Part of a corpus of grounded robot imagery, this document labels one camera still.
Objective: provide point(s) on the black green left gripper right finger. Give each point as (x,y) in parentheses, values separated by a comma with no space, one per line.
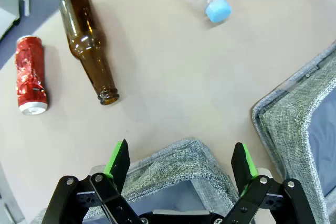
(244,176)

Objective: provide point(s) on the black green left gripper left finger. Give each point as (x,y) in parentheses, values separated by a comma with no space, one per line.
(115,182)

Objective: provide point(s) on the crushed red soda can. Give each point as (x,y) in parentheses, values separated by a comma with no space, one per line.
(30,77)

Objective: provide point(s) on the brown glass beer bottle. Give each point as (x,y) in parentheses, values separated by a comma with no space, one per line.
(84,40)

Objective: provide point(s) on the grey fabric basket labelled bottle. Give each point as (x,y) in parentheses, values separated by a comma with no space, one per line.
(183,161)

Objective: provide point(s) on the grey fabric basket labelled plastic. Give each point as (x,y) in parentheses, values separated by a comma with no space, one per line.
(288,119)

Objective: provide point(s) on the white cabinet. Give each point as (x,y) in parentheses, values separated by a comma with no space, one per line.
(6,19)

